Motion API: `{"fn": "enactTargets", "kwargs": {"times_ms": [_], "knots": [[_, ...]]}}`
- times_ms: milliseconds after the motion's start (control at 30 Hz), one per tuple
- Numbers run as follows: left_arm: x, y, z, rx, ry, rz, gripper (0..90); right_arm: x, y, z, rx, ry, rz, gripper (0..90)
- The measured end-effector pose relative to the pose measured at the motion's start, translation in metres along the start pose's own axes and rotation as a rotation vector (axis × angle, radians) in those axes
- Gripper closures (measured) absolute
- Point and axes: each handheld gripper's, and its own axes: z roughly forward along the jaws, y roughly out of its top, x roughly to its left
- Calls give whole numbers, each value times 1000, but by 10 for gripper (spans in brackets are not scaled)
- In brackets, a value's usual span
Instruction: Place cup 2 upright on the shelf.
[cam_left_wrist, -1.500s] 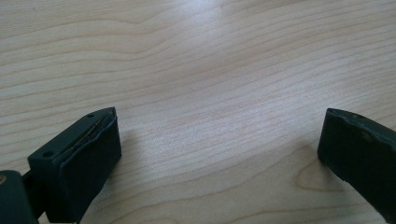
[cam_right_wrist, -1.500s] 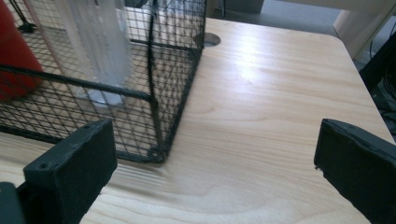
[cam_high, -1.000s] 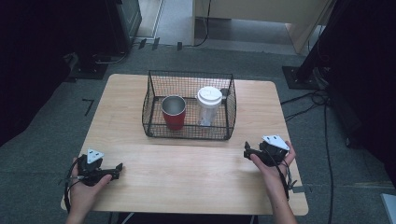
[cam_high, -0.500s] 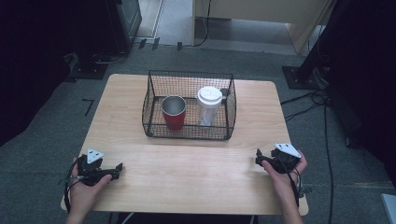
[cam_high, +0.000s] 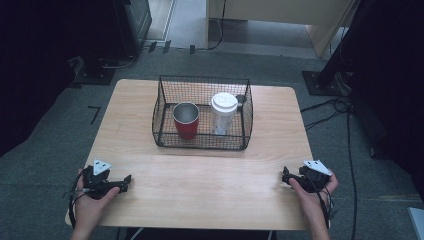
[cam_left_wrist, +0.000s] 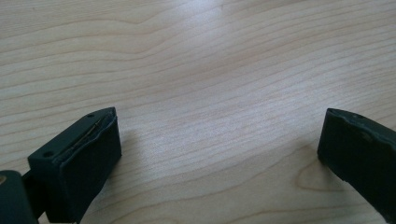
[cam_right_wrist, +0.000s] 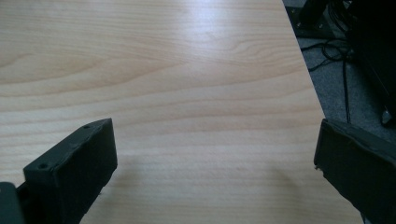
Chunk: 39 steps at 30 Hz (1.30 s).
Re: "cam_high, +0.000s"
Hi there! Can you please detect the pale grey flat object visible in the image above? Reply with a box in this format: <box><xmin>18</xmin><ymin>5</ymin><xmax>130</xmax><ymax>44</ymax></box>
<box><xmin>407</xmin><ymin>206</ymin><xmax>424</xmax><ymax>240</ymax></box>

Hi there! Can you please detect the beige wooden partition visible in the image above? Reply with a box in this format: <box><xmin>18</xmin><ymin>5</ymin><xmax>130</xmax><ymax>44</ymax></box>
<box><xmin>205</xmin><ymin>0</ymin><xmax>359</xmax><ymax>58</ymax></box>

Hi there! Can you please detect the black hanging cable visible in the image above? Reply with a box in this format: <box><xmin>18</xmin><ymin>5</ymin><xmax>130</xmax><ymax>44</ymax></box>
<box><xmin>207</xmin><ymin>0</ymin><xmax>228</xmax><ymax>52</ymax></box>

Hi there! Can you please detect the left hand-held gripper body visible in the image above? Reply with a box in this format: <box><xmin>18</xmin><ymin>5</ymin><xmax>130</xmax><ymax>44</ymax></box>
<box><xmin>81</xmin><ymin>158</ymin><xmax>114</xmax><ymax>201</ymax></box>

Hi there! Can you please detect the wooden table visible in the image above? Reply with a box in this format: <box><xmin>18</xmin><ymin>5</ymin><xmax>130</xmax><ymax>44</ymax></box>
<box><xmin>64</xmin><ymin>78</ymin><xmax>314</xmax><ymax>232</ymax></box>

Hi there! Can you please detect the right hand-held gripper cable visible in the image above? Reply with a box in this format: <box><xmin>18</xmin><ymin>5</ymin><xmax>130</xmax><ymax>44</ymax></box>
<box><xmin>304</xmin><ymin>174</ymin><xmax>335</xmax><ymax>230</ymax></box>

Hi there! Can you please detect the dark curtain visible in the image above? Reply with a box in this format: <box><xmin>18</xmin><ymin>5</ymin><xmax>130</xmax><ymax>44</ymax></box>
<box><xmin>324</xmin><ymin>0</ymin><xmax>424</xmax><ymax>194</ymax></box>
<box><xmin>0</xmin><ymin>0</ymin><xmax>116</xmax><ymax>158</ymax></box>

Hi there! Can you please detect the black wire mesh basket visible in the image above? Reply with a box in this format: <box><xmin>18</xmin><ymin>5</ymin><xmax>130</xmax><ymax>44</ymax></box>
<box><xmin>151</xmin><ymin>75</ymin><xmax>254</xmax><ymax>151</ymax></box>

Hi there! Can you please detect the black stand base plate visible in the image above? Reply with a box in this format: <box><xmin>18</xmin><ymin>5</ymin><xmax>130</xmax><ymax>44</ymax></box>
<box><xmin>68</xmin><ymin>55</ymin><xmax>117</xmax><ymax>88</ymax></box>
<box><xmin>302</xmin><ymin>69</ymin><xmax>346</xmax><ymax>98</ymax></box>

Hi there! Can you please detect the black cabinet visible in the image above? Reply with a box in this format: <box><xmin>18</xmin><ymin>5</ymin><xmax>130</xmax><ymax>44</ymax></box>
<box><xmin>111</xmin><ymin>0</ymin><xmax>153</xmax><ymax>58</ymax></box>

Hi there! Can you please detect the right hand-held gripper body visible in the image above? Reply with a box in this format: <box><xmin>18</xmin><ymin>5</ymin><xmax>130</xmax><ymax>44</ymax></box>
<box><xmin>298</xmin><ymin>159</ymin><xmax>334</xmax><ymax>194</ymax></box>

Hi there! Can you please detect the left hand-held gripper cable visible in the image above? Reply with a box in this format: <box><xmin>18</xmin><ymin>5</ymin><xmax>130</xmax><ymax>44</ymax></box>
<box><xmin>63</xmin><ymin>169</ymin><xmax>93</xmax><ymax>230</ymax></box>

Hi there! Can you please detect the person's left hand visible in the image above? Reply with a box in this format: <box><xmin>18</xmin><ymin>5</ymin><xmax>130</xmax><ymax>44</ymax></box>
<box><xmin>70</xmin><ymin>168</ymin><xmax>121</xmax><ymax>234</ymax></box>

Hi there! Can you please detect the red metal cup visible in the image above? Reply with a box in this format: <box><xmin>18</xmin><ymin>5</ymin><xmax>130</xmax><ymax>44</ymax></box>
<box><xmin>172</xmin><ymin>101</ymin><xmax>201</xmax><ymax>141</ymax></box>

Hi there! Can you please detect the black floor cable bundle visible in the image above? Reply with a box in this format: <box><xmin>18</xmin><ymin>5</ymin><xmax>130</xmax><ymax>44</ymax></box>
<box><xmin>299</xmin><ymin>95</ymin><xmax>354</xmax><ymax>132</ymax></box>

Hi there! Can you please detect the clear cup with white lid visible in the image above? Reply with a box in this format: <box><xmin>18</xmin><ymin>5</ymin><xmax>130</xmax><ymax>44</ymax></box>
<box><xmin>210</xmin><ymin>91</ymin><xmax>239</xmax><ymax>136</ymax></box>

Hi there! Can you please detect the hand-held gripper cable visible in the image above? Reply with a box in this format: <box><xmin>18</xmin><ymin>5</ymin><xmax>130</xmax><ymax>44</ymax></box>
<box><xmin>63</xmin><ymin>169</ymin><xmax>93</xmax><ymax>230</ymax></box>
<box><xmin>304</xmin><ymin>174</ymin><xmax>335</xmax><ymax>230</ymax></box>

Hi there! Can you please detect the person's right hand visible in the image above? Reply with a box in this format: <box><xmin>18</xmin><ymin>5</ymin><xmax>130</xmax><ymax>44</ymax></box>
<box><xmin>288</xmin><ymin>172</ymin><xmax>340</xmax><ymax>228</ymax></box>

